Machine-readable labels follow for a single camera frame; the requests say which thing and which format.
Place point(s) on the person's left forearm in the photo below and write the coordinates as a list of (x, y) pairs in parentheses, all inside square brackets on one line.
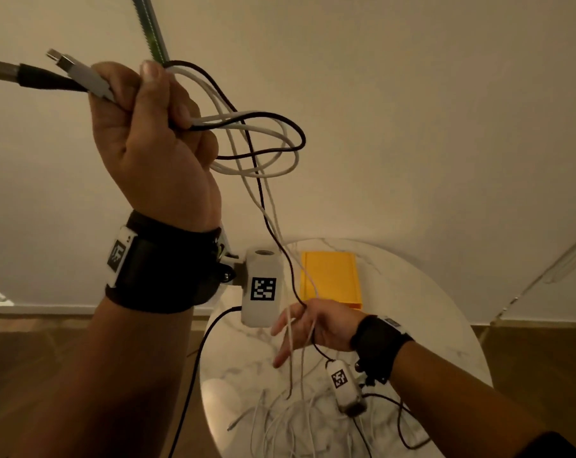
[(106, 386)]

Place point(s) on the white baseboard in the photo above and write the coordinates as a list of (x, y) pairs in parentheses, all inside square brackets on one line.
[(54, 310)]

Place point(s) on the black right wristband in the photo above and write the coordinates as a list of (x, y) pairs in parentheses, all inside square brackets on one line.
[(378, 348)]

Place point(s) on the slotted metal wall rail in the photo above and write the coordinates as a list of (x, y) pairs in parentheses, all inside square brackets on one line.
[(567, 262), (150, 28)]

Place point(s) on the white marble table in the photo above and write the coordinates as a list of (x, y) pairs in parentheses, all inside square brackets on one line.
[(412, 329)]

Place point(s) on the black sleeve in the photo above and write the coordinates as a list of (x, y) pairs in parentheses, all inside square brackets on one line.
[(550, 448)]

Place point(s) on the person's left hand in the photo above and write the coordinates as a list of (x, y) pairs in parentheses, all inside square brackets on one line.
[(159, 152)]

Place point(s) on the person's right hand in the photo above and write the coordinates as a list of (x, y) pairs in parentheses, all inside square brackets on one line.
[(331, 324)]

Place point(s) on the yellow box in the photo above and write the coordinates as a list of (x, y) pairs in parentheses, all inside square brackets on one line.
[(331, 276)]

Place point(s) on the black wristband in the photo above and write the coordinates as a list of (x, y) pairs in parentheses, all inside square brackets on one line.
[(164, 271), (378, 348)]

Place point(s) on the black left wristband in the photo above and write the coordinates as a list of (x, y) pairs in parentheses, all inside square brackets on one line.
[(164, 271)]

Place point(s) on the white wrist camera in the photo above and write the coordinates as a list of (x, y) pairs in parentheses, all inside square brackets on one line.
[(345, 386), (263, 290)]

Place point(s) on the person's right forearm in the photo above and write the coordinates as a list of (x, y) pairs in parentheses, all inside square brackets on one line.
[(460, 400)]

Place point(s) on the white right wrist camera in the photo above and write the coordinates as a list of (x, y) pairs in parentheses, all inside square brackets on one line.
[(345, 386)]

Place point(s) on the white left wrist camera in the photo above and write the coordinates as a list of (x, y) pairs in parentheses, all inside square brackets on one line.
[(263, 290)]

